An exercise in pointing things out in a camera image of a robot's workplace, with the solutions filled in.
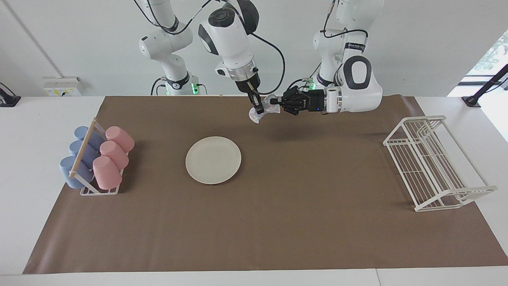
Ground white wire dish rack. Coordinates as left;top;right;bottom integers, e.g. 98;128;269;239
383;115;498;212

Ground brown table mat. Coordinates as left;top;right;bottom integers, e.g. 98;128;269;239
23;95;508;274

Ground bright window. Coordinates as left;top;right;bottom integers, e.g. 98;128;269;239
464;31;508;86

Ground white cup rack wooden bar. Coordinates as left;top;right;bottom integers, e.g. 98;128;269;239
69;118;129;196

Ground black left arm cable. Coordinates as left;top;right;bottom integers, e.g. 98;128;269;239
323;0;369;40

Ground cream round plate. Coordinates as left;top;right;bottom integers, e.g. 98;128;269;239
185;136;242;185

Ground pink plastic cup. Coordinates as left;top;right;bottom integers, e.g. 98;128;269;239
105;126;135;153
100;141;129;170
92;156;123;190

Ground white wall power outlet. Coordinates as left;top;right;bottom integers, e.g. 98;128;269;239
43;77;83;97

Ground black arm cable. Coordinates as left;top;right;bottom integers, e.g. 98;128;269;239
133;0;286;96
323;0;369;40

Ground blue plastic cup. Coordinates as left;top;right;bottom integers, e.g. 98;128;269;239
74;126;104;151
69;140;100;169
60;156;94;189

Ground black clamp mount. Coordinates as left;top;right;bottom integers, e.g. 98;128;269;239
0;82;21;107

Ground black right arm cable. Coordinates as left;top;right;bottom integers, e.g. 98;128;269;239
133;0;286;96

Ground black base cable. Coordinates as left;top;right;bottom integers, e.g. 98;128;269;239
287;62;323;95
150;77;167;96

